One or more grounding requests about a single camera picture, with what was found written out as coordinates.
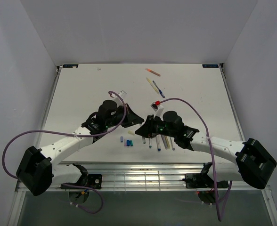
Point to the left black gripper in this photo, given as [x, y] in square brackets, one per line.
[131, 117]

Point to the blue corner label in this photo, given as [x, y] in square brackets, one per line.
[70, 66]
[210, 65]

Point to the yellow slim pen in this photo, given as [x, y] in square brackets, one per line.
[152, 85]

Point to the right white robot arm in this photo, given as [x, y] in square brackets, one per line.
[247, 161]

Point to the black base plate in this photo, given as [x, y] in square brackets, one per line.
[198, 181]
[91, 180]

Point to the blue cap white marker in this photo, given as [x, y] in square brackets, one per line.
[158, 143]

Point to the aluminium frame rail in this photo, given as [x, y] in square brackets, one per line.
[142, 176]

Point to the right blue corner label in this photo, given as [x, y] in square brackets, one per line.
[210, 65]

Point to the lavender acrylic marker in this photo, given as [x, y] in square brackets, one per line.
[172, 145]

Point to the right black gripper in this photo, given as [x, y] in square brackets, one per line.
[146, 130]

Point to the blue ballpoint pen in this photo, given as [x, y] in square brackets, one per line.
[160, 92]

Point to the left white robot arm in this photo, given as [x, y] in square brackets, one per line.
[40, 168]

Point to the left blue corner label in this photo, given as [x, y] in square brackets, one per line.
[70, 66]

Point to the yellow highlighter pen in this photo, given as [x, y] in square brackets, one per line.
[167, 142]

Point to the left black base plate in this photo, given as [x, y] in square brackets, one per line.
[91, 180]

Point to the orange highlighter pen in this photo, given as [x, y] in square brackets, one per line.
[153, 72]

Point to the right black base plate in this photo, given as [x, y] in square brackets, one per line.
[198, 181]

